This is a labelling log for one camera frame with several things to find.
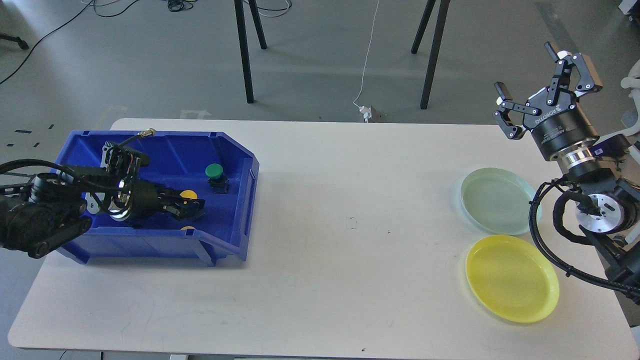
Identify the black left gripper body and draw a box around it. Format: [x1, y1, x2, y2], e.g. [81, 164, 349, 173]
[110, 180, 181, 223]

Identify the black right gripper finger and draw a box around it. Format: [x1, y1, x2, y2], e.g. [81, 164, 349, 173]
[544, 41, 603, 106]
[493, 81, 528, 141]

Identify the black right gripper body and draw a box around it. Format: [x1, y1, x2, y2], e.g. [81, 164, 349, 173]
[523, 88, 600, 162]

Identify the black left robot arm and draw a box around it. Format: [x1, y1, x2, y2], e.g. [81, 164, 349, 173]
[0, 129, 206, 259]

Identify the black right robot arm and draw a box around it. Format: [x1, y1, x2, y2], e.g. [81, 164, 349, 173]
[493, 42, 640, 304]

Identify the green push button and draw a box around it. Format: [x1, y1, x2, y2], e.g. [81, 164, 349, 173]
[205, 162, 230, 194]

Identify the pale green plate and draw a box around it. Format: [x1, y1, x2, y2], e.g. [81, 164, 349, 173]
[458, 167, 536, 236]

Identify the yellow plate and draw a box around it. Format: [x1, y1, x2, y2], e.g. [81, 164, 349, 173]
[465, 234, 560, 324]

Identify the white chair base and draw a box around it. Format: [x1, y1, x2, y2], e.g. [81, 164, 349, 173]
[620, 60, 640, 136]

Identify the blue plastic bin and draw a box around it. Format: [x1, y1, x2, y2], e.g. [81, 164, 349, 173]
[58, 131, 259, 267]

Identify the black tripod leg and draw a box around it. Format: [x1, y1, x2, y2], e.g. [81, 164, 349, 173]
[233, 0, 268, 104]
[410, 0, 451, 110]

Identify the white power adapter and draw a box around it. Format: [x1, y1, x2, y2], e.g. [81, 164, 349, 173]
[358, 105, 383, 123]

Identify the white cable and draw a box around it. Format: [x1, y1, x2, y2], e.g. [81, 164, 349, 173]
[352, 0, 380, 108]

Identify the black floor cable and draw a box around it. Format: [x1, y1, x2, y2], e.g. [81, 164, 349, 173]
[0, 0, 201, 86]

